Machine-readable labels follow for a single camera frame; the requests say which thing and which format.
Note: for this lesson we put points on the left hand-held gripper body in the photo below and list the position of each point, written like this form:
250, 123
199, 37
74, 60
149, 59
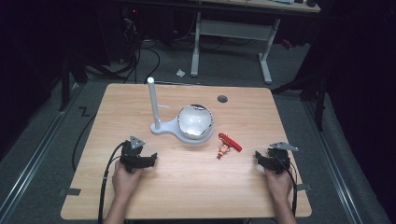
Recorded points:
132, 155

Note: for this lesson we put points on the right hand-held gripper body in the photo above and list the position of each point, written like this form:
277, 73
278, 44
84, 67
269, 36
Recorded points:
278, 160

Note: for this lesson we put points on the person's right hand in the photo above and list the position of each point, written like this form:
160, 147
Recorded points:
278, 185

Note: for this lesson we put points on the person's left hand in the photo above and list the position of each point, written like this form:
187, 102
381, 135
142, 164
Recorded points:
124, 182

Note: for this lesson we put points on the white stand with pole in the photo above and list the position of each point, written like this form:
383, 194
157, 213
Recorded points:
166, 127

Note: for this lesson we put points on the red small tool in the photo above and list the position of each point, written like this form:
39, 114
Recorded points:
229, 142

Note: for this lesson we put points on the grey tape piece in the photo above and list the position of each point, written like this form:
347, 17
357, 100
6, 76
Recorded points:
303, 187
70, 192

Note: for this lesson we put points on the white bowl with silver rim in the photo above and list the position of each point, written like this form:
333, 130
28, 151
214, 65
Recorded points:
195, 122

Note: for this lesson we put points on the dark round table grommet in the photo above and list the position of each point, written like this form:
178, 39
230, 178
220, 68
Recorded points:
222, 99

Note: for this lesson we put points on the black stand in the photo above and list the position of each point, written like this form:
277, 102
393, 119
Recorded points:
317, 90
65, 87

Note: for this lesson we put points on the crumpled white paper scrap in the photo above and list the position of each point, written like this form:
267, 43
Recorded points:
180, 73

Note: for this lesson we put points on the small red object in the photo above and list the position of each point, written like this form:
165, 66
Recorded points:
287, 44

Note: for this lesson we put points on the metal floor rail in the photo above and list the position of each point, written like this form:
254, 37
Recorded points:
333, 161
34, 155

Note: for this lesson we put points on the white metal desk frame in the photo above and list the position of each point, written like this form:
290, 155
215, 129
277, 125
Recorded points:
233, 30

